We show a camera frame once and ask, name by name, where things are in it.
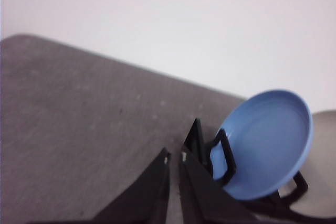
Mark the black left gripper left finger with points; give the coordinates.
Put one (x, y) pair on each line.
(144, 200)

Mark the black plate rack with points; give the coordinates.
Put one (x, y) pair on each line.
(274, 209)

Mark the blue plate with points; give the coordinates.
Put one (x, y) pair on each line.
(269, 137)

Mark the light green plate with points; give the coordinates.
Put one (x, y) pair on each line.
(318, 170)

